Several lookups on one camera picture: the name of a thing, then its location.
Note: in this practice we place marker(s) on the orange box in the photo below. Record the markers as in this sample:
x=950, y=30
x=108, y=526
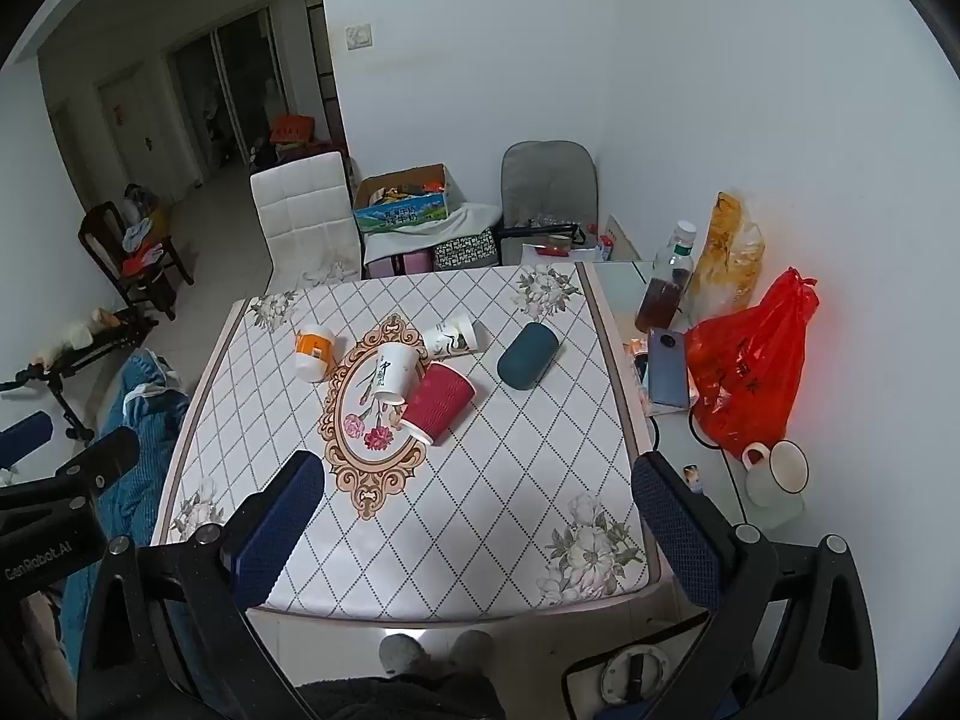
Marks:
x=291, y=130

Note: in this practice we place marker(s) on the black tripod stand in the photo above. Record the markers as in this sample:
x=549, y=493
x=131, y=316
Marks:
x=97, y=341

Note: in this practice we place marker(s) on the black white patterned bag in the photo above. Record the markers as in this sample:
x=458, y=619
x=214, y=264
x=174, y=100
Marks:
x=465, y=251

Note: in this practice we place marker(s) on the person's dark trousers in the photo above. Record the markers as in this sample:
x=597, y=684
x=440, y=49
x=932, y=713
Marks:
x=405, y=697

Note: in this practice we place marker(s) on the pile of clothes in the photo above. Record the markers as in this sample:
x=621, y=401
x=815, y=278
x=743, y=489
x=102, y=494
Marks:
x=142, y=236

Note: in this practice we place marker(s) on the grey smartphone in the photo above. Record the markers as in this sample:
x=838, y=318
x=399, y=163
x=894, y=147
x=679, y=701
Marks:
x=667, y=371

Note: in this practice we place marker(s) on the red plastic bag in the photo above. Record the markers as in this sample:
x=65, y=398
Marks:
x=750, y=375

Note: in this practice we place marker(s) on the blue blanket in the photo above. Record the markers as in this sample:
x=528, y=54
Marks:
x=146, y=405

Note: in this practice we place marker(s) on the grey cushioned chair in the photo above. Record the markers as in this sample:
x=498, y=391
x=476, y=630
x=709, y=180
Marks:
x=547, y=180

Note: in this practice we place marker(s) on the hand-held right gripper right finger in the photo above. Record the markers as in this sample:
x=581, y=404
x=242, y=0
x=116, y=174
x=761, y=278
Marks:
x=675, y=532

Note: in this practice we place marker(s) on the white cloth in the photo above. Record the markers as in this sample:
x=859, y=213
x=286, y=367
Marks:
x=466, y=223

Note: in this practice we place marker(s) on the white cup with dark pattern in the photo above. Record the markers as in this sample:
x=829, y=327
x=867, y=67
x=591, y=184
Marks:
x=450, y=337

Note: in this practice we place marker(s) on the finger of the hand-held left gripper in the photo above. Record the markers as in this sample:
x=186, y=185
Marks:
x=22, y=439
x=101, y=457

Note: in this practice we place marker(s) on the dark teal cup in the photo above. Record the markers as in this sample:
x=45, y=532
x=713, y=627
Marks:
x=529, y=356

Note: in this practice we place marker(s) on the white wall switch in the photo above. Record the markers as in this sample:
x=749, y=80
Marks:
x=358, y=36

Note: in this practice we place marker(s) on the white enamel mug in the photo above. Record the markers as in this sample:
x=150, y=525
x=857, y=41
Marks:
x=772, y=481

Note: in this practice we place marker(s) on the open cardboard box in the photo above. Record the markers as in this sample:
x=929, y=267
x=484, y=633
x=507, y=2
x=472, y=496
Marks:
x=405, y=214

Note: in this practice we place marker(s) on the dark wooden chair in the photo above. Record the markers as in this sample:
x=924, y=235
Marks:
x=101, y=234

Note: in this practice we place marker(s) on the clear bag of snacks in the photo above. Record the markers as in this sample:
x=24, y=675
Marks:
x=724, y=255

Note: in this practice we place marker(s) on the white padded chair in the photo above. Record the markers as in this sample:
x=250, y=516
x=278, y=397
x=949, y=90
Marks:
x=300, y=217

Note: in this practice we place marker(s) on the orange and white cup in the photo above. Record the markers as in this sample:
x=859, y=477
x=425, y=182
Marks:
x=315, y=356

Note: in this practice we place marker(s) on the glass sliding door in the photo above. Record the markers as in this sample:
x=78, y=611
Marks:
x=225, y=90

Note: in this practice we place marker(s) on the grey slipper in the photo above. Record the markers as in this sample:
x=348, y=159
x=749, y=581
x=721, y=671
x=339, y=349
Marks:
x=472, y=649
x=401, y=652

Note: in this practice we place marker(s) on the pink suitcase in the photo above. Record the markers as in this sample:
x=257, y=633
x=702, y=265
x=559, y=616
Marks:
x=411, y=262

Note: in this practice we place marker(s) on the red ribbed paper cup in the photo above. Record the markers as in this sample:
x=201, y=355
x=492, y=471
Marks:
x=442, y=401

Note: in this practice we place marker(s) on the white cup with red print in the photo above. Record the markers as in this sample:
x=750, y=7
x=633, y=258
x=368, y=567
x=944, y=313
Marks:
x=394, y=375

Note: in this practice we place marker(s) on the floral diamond-pattern tablecloth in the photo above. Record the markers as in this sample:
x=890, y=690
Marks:
x=487, y=480

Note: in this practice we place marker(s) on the plastic bottle with brown liquid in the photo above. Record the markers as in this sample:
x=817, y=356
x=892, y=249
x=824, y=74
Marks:
x=660, y=301

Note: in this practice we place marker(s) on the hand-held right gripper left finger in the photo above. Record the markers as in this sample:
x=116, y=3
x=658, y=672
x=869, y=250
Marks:
x=276, y=529

